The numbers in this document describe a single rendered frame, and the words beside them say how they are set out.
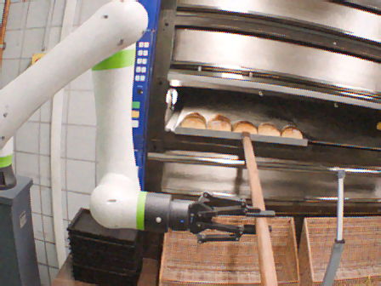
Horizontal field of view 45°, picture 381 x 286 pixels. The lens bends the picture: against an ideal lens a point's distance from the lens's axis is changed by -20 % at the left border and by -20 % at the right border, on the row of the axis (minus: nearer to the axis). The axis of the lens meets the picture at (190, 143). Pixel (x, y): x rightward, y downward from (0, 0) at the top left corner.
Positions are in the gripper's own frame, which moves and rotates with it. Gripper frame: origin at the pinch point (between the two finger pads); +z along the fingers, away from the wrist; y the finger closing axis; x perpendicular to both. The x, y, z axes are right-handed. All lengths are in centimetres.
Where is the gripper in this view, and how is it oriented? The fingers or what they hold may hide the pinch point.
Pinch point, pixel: (259, 220)
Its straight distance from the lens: 126.3
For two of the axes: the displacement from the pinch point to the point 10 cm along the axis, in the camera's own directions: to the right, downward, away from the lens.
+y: -0.9, 9.7, 2.1
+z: 10.0, 1.0, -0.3
